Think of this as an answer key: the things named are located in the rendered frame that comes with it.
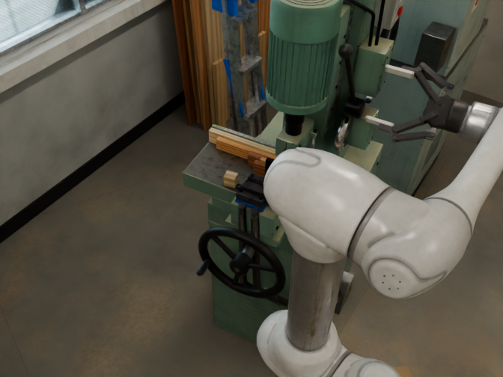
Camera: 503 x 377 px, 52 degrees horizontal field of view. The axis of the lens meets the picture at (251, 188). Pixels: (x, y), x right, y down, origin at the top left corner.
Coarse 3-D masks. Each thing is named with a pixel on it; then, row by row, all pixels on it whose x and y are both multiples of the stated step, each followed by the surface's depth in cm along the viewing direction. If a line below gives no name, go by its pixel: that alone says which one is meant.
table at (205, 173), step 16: (208, 144) 177; (208, 160) 171; (224, 160) 171; (240, 160) 172; (192, 176) 166; (208, 176) 166; (240, 176) 166; (208, 192) 167; (224, 192) 164; (272, 240) 152
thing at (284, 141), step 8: (312, 120) 160; (304, 128) 157; (312, 128) 162; (280, 136) 154; (288, 136) 154; (296, 136) 154; (304, 136) 156; (280, 144) 155; (288, 144) 153; (296, 144) 152; (304, 144) 159; (280, 152) 157
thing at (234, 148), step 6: (222, 138) 173; (216, 144) 174; (222, 144) 173; (228, 144) 171; (234, 144) 171; (240, 144) 171; (222, 150) 175; (228, 150) 173; (234, 150) 172; (240, 150) 171; (246, 150) 169; (252, 150) 169; (258, 150) 169; (240, 156) 172; (246, 156) 171; (270, 156) 167
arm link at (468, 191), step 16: (496, 128) 94; (480, 144) 94; (496, 144) 92; (480, 160) 92; (496, 160) 91; (464, 176) 91; (480, 176) 90; (496, 176) 91; (448, 192) 84; (464, 192) 85; (480, 192) 88; (464, 208) 80; (480, 208) 87
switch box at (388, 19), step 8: (376, 0) 146; (392, 0) 144; (376, 8) 148; (384, 8) 147; (392, 8) 145; (376, 16) 149; (384, 16) 148; (392, 16) 147; (376, 24) 151; (384, 24) 150; (392, 24) 149
